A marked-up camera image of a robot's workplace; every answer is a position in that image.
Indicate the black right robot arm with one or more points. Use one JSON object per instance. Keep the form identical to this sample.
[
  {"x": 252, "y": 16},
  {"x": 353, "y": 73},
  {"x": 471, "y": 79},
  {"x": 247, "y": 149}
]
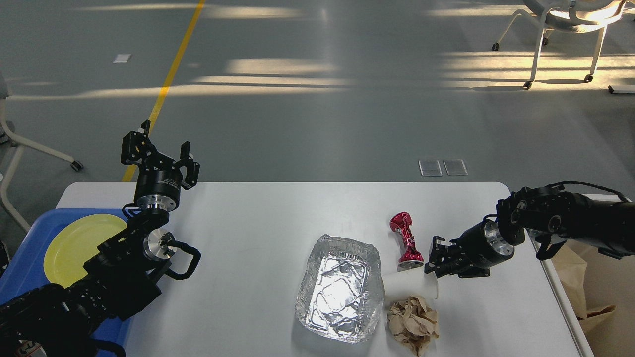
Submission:
[{"x": 551, "y": 216}]

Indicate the yellow plastic plate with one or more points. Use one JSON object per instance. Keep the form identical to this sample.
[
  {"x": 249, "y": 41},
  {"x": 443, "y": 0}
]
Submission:
[{"x": 77, "y": 243}]

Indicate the crumpled brown paper ball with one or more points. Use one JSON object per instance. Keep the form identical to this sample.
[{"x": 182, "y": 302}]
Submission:
[{"x": 413, "y": 324}]

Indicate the aluminium foil tray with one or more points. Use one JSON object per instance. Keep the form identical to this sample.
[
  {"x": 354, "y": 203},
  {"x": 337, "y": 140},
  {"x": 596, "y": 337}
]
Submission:
[{"x": 342, "y": 294}]

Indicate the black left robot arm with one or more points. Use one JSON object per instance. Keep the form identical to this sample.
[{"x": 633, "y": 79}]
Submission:
[{"x": 121, "y": 280}]

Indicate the white chair base left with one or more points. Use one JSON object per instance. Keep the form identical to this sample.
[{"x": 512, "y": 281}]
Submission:
[{"x": 19, "y": 143}]

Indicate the crushed red soda can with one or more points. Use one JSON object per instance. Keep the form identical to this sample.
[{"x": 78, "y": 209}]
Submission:
[{"x": 411, "y": 258}]

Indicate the wooden board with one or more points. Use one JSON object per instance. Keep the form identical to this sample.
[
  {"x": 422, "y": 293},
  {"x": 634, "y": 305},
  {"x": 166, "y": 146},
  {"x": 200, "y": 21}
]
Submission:
[{"x": 571, "y": 269}]

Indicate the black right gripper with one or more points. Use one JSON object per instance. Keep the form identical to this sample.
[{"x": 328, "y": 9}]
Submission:
[{"x": 470, "y": 255}]

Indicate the white office chair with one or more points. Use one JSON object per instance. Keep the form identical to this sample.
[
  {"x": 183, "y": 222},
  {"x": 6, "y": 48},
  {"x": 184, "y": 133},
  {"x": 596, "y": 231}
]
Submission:
[{"x": 569, "y": 16}]

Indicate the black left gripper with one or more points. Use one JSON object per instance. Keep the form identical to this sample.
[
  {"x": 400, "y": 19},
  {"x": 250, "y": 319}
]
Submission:
[{"x": 159, "y": 181}]

